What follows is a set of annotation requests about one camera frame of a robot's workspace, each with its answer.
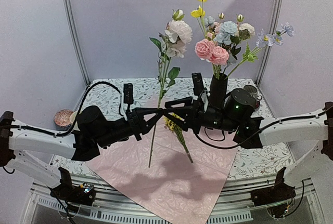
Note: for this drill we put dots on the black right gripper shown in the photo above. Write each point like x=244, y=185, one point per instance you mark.
x=182, y=112

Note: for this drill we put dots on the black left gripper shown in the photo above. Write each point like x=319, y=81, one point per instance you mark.
x=137, y=121

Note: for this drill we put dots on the yellow small flower sprig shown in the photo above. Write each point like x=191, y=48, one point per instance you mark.
x=178, y=132

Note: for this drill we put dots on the pink wrapping paper sheet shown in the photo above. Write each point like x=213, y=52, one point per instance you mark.
x=156, y=173

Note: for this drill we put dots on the single pink carnation stem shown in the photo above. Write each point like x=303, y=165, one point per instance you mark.
x=207, y=51

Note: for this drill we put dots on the light blue hydrangea stem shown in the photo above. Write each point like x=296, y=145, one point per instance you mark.
x=226, y=37

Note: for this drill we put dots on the yellow poppy flower stem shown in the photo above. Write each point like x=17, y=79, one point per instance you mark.
x=199, y=14

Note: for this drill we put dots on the white rose stem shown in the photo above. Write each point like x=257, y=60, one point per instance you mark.
x=244, y=30

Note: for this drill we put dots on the small blue flower stem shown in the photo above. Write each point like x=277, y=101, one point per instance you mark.
x=264, y=40

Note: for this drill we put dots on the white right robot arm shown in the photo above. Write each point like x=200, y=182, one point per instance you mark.
x=316, y=125

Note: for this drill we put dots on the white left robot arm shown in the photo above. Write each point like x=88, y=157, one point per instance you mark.
x=18, y=138

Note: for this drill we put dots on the tall black vase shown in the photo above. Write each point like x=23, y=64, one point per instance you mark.
x=218, y=89

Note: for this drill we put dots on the striped ceramic cup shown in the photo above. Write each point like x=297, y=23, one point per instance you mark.
x=253, y=91

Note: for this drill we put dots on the red round saucer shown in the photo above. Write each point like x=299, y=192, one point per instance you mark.
x=258, y=102

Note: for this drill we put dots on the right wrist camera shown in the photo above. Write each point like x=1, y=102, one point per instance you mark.
x=199, y=86

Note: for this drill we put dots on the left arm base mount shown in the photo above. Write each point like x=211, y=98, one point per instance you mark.
x=83, y=194

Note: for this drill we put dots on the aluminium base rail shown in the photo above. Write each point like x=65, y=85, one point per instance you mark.
x=234, y=205

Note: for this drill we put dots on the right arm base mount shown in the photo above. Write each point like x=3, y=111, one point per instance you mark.
x=273, y=194

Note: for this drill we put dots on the left aluminium frame post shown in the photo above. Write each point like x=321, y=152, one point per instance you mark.
x=75, y=41

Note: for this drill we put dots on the aluminium frame post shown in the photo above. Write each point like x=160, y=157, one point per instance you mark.
x=272, y=27
x=75, y=41

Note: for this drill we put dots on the right aluminium frame post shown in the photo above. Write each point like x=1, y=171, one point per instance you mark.
x=272, y=27

